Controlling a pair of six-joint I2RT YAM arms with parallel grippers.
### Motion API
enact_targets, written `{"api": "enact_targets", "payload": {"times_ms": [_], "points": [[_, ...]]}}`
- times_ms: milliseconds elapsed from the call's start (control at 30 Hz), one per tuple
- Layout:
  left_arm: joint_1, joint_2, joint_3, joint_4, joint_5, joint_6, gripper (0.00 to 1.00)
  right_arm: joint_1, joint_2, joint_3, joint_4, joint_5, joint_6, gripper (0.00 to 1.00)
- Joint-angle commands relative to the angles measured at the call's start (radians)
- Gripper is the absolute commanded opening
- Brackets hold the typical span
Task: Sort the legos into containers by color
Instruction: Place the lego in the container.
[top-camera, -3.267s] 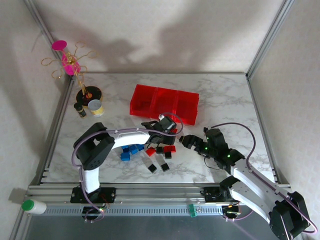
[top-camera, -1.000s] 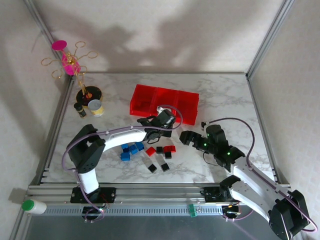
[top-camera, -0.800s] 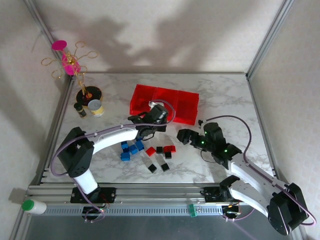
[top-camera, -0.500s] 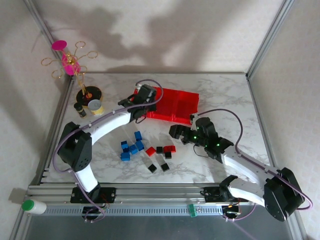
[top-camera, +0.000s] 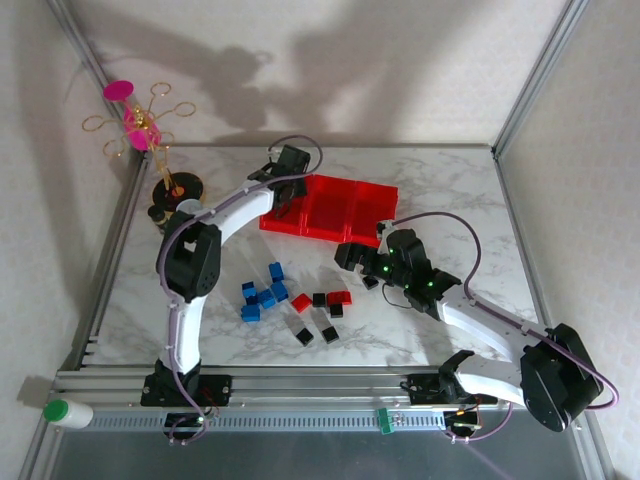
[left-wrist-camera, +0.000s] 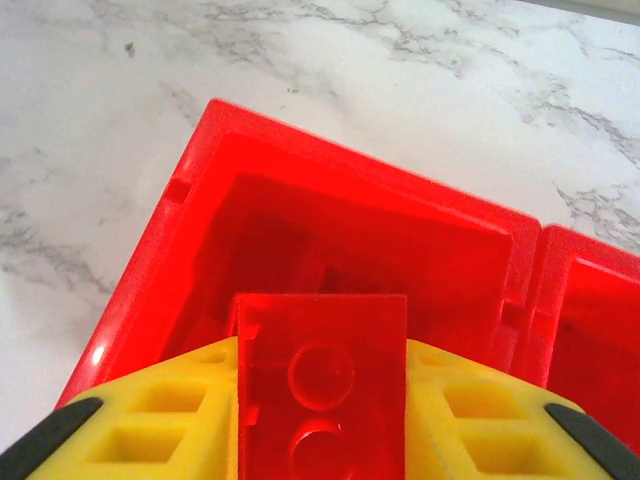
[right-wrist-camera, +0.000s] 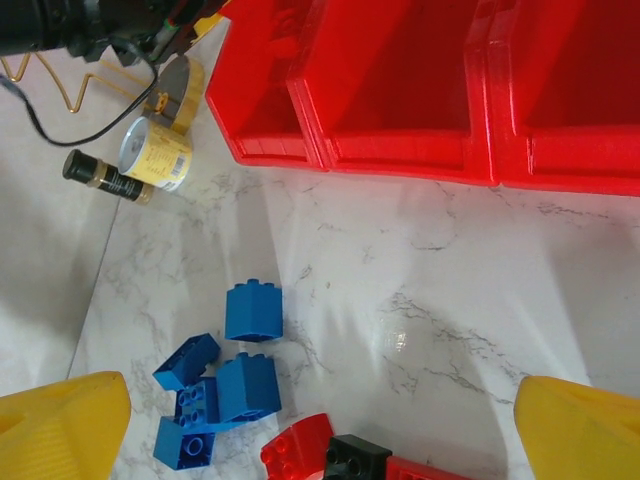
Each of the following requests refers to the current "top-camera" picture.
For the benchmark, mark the black lego brick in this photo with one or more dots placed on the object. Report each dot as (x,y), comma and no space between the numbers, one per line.
(370,282)
(329,334)
(336,310)
(304,336)
(319,299)

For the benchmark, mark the red lego brick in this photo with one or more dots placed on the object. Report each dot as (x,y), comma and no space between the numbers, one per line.
(301,302)
(339,298)

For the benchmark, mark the blue lego brick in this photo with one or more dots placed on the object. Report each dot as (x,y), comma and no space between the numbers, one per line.
(248,290)
(281,290)
(251,313)
(266,298)
(276,271)

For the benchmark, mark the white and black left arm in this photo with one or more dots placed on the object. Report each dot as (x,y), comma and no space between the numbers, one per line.
(185,320)

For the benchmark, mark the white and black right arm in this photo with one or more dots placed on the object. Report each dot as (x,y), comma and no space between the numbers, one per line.
(480,320)

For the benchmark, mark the red plastic bin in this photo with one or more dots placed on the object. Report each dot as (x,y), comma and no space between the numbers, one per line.
(287,227)
(370,205)
(327,207)

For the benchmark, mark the gold stand with black base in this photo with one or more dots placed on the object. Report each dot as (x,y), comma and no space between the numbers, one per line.
(177,192)

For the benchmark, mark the spice jar with black cap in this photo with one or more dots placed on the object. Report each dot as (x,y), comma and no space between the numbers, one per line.
(159,217)

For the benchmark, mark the pink disc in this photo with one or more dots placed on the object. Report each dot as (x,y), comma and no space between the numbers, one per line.
(142,131)
(119,91)

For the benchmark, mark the green connector block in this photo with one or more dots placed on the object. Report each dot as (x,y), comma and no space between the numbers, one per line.
(389,419)

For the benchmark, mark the white bottle with green cap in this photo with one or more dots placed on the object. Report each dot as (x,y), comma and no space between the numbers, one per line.
(75,415)

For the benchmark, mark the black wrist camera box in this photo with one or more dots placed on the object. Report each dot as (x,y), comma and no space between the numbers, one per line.
(292,157)

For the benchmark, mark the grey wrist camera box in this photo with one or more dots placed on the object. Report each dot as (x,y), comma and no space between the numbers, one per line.
(385,229)

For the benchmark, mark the aluminium frame rail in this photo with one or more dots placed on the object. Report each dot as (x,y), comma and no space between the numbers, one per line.
(375,146)
(116,250)
(525,240)

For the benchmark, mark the wide aluminium base rail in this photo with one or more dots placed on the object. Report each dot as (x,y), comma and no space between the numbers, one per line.
(310,385)

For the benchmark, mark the aluminium frame post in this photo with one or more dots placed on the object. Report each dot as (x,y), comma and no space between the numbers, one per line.
(539,75)
(98,75)

